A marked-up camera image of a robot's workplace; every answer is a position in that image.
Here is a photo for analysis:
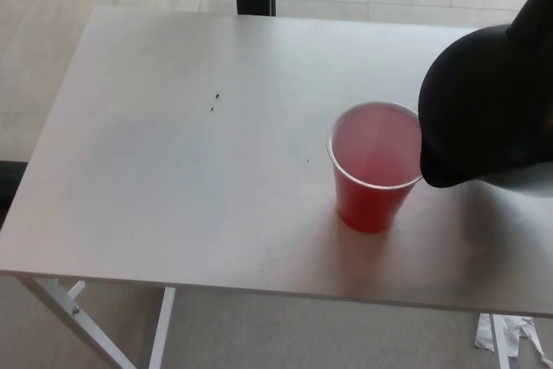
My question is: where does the white short table brace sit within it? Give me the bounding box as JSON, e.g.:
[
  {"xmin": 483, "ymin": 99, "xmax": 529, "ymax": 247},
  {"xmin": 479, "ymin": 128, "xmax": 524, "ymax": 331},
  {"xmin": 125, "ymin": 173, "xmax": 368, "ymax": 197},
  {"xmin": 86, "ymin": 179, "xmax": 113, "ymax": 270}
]
[{"xmin": 64, "ymin": 281, "xmax": 87, "ymax": 302}]

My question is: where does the crumpled white paper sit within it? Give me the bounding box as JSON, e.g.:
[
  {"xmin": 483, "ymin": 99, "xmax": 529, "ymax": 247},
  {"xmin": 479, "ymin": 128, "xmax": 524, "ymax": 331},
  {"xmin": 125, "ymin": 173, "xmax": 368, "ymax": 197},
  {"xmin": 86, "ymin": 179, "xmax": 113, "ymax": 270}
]
[{"xmin": 474, "ymin": 314, "xmax": 543, "ymax": 361}]

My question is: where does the white thin table leg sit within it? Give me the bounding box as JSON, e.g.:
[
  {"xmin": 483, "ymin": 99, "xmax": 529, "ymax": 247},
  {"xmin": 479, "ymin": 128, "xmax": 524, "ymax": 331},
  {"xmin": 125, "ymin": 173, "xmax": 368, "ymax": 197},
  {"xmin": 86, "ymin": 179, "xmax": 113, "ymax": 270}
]
[{"xmin": 490, "ymin": 315, "xmax": 512, "ymax": 369}]

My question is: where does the red plastic cup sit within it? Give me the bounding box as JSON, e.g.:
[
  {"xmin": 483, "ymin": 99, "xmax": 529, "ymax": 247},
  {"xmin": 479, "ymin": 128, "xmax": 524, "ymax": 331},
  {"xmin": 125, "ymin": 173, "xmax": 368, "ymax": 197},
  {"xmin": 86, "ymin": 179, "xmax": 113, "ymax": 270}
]
[{"xmin": 326, "ymin": 100, "xmax": 424, "ymax": 234}]

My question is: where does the black electric kettle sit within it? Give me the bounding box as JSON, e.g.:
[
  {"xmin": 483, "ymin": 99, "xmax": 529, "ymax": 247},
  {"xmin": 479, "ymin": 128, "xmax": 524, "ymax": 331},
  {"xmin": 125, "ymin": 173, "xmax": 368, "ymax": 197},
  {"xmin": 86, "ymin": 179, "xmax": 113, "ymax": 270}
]
[{"xmin": 417, "ymin": 0, "xmax": 553, "ymax": 201}]

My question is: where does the white straight table leg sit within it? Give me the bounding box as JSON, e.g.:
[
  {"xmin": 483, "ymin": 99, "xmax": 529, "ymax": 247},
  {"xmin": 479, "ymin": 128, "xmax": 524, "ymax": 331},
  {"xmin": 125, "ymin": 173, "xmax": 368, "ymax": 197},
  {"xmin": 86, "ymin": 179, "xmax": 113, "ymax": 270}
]
[{"xmin": 148, "ymin": 286, "xmax": 177, "ymax": 369}]

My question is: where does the white slanted table leg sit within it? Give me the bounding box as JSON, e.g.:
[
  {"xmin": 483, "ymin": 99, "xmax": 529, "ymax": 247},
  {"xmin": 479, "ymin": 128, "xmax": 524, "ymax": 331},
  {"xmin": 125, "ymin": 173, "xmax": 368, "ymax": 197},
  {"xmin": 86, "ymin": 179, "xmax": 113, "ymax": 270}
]
[{"xmin": 19, "ymin": 277, "xmax": 135, "ymax": 369}]

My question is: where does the black floor object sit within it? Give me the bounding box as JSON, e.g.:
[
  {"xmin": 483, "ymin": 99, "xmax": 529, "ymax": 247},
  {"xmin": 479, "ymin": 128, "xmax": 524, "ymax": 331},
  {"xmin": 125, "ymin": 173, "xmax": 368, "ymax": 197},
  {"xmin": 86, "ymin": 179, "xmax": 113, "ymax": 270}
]
[{"xmin": 0, "ymin": 160, "xmax": 28, "ymax": 210}]

